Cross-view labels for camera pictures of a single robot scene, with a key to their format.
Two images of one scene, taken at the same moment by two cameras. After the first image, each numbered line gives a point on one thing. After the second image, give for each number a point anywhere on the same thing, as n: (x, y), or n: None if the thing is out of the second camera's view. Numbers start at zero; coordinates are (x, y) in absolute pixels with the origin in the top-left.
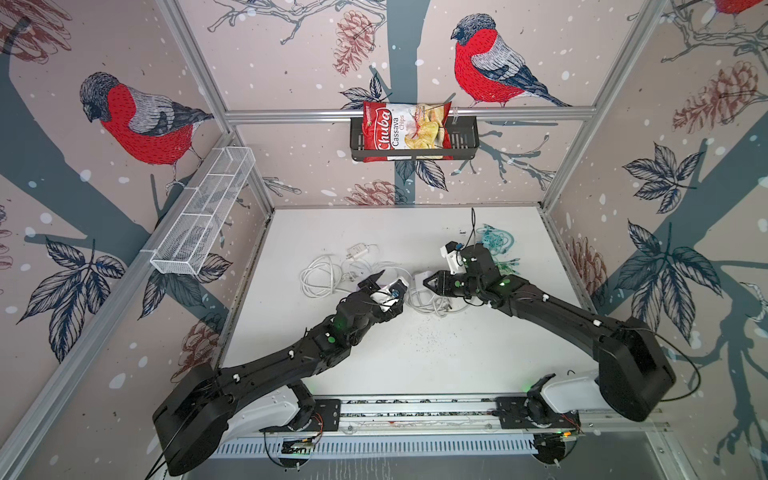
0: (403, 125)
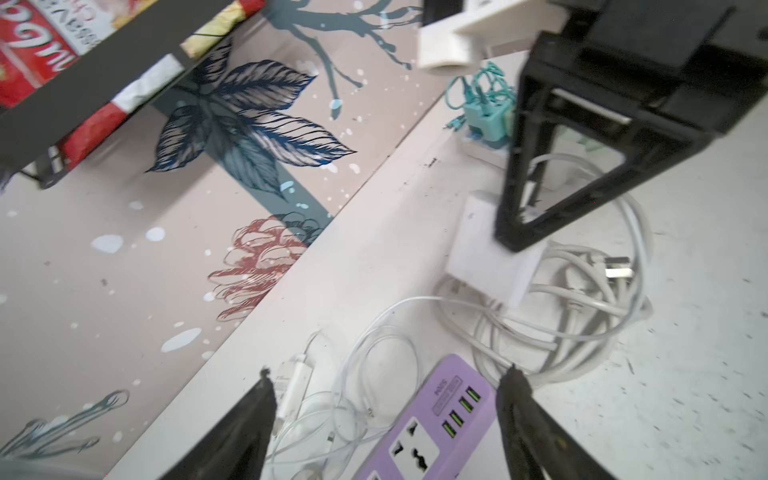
0: (40, 37)
